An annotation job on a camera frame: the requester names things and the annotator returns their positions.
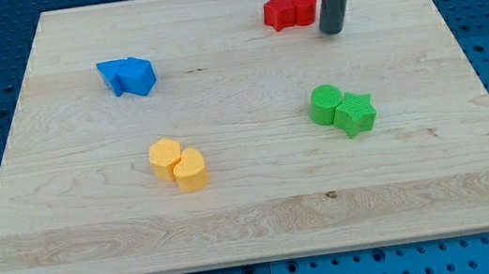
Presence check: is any blue pentagon block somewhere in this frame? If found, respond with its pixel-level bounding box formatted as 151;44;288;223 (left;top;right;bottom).
117;57;157;97

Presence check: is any red star block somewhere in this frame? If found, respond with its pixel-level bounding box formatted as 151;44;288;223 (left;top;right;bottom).
263;0;296;32

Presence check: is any light wooden board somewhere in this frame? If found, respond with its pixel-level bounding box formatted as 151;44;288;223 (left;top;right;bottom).
0;0;489;274

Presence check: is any yellow heart block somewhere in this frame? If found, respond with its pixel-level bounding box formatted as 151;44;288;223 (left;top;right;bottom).
173;147;209;192

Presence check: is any green circle block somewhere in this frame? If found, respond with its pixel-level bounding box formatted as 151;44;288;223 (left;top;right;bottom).
309;84;344;126

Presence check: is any blue triangle block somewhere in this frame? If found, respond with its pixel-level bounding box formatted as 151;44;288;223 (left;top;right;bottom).
96;58;126;97

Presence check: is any green star block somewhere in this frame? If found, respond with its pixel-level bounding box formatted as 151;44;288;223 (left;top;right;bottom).
333;92;377;138

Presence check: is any yellow hexagon block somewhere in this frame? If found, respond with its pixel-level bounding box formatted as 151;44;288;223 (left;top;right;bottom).
148;138;181;182

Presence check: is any red circle block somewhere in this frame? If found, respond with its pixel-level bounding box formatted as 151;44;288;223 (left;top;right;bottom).
292;0;317;26

